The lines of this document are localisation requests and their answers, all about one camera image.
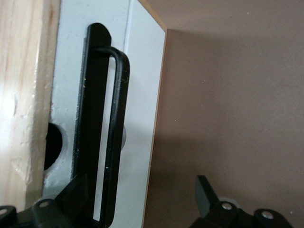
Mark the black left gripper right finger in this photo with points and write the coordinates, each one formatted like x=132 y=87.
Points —
x=206 y=202

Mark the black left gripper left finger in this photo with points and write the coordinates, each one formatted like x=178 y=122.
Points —
x=47 y=213

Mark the wooden drawer with white front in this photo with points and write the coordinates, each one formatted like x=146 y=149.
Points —
x=142 y=95

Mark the wooden drawer cabinet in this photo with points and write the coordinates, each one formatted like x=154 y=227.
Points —
x=16 y=95

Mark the brown table mat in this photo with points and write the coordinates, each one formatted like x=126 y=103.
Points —
x=237 y=95

